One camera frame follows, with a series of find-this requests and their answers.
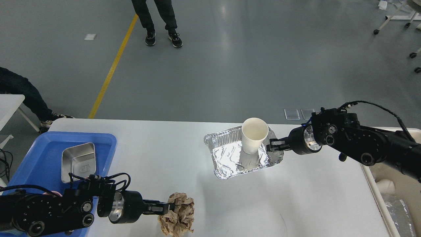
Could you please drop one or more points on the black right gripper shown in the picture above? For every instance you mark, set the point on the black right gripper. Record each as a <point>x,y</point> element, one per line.
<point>301,140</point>

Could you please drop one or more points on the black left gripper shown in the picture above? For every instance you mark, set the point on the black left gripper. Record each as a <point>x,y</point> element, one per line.
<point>128,206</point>

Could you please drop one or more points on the brown paper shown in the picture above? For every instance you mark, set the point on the brown paper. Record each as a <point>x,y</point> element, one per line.
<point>179,221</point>

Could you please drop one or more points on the white paper cup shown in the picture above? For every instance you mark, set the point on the white paper cup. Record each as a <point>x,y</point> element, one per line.
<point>254,132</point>

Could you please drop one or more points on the aluminium foil tray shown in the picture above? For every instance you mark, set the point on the aluminium foil tray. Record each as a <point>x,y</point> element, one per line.
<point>230,160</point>

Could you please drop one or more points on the stainless steel rectangular container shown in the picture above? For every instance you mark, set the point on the stainless steel rectangular container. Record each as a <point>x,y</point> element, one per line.
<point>79,160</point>

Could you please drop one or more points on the pink ribbed mug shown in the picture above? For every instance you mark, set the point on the pink ribbed mug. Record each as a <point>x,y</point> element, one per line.
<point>58,194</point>

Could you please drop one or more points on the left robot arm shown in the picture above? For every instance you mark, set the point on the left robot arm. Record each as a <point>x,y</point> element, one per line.
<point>37,211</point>

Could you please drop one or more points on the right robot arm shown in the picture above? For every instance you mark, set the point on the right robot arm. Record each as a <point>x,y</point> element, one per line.
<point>341,130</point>

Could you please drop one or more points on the left floor plate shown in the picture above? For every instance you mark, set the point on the left floor plate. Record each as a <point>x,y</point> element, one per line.
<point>292,114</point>

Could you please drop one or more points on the floor plate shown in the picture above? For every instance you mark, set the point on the floor plate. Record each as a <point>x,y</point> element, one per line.
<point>307,113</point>
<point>292,114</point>

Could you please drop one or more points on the right floor plate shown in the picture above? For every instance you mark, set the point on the right floor plate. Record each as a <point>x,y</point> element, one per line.
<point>307,113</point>

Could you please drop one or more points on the white cup in bin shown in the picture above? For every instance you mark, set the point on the white cup in bin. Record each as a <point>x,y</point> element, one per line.
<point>386,187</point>

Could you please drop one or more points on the beige plastic bin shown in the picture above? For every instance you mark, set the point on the beige plastic bin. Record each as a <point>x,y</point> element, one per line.
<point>406,188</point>

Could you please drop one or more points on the clear plastic in bin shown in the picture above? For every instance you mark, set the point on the clear plastic in bin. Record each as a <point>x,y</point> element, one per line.
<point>400,215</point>

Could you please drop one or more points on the standing person right shoe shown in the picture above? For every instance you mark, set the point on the standing person right shoe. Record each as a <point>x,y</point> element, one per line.
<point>175,40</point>

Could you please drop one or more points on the standing person shoe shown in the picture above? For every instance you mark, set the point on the standing person shoe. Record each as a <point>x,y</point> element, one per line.
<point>175,40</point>
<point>150,39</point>

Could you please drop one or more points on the standing person left shoe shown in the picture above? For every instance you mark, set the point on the standing person left shoe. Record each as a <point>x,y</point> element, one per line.
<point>150,39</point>

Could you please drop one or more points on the seated person leg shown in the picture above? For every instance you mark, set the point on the seated person leg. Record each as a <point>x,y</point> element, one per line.
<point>13,83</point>

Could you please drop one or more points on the white cart frame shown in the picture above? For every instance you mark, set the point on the white cart frame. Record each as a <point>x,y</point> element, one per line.
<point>414,14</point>

